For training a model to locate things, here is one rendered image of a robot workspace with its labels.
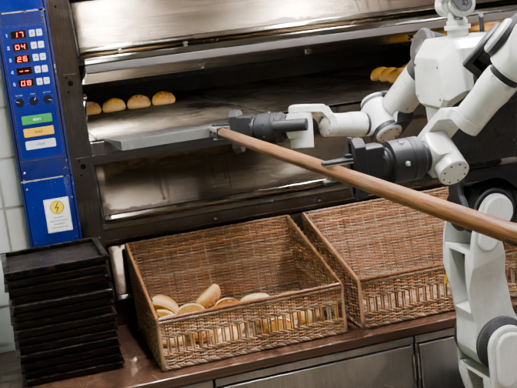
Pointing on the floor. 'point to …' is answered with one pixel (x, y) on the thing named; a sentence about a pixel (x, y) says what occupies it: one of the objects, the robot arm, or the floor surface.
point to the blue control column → (53, 187)
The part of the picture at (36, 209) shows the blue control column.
